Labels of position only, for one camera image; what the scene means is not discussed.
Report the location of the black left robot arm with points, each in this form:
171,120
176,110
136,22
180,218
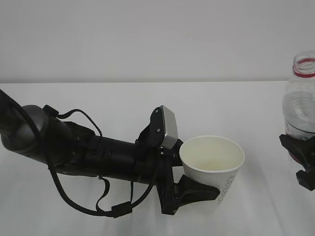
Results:
44,135

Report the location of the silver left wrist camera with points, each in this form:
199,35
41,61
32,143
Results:
163,128

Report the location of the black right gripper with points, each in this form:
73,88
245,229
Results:
302,152

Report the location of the white paper cup green logo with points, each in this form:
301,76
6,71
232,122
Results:
213,161

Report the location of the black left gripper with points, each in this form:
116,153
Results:
158,172

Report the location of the clear Nongfu Spring water bottle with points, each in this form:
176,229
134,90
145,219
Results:
298,103

